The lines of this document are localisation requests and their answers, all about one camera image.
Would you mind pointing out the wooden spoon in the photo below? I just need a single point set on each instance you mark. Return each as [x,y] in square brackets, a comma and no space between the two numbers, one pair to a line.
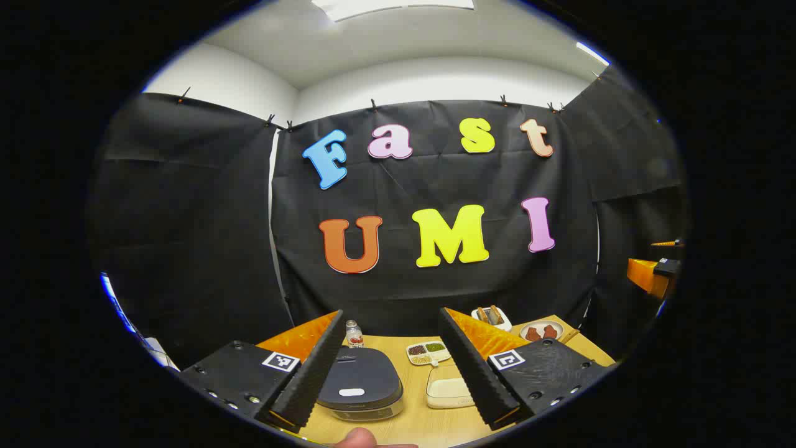
[569,336]

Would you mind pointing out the brown meat piece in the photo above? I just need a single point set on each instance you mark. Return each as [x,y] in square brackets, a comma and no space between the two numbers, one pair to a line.
[533,335]
[550,331]

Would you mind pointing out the white round plate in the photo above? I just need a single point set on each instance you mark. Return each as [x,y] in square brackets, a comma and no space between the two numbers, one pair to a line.
[541,322]

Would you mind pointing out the toast slice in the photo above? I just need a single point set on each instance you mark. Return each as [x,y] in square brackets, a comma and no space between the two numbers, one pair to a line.
[482,315]
[495,314]

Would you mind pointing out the white divided bean dish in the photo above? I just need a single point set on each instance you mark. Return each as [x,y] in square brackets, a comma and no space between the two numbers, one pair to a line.
[426,351]

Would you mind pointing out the computer monitor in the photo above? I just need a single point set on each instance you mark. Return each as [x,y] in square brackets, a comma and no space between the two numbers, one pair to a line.
[158,354]

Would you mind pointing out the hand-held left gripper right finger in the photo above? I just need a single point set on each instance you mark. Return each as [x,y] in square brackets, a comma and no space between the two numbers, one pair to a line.
[472,373]

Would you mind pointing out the white toaster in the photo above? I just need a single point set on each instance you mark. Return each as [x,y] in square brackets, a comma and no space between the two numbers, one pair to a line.
[497,325]

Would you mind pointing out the black rice cooker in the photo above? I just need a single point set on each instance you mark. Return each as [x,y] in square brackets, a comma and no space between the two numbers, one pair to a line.
[360,373]

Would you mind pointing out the clear rice container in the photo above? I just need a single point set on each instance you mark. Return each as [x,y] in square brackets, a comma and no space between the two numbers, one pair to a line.
[444,389]

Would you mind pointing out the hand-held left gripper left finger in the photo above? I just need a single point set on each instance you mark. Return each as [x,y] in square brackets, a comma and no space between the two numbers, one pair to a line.
[311,379]

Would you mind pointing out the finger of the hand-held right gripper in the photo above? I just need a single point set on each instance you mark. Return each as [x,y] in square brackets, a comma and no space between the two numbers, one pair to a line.
[668,247]
[647,277]

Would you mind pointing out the small clear bottle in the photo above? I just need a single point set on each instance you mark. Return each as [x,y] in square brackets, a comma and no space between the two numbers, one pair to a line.
[354,336]

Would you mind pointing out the small ceiling light panel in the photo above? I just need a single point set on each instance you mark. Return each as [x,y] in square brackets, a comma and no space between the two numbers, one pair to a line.
[592,53]

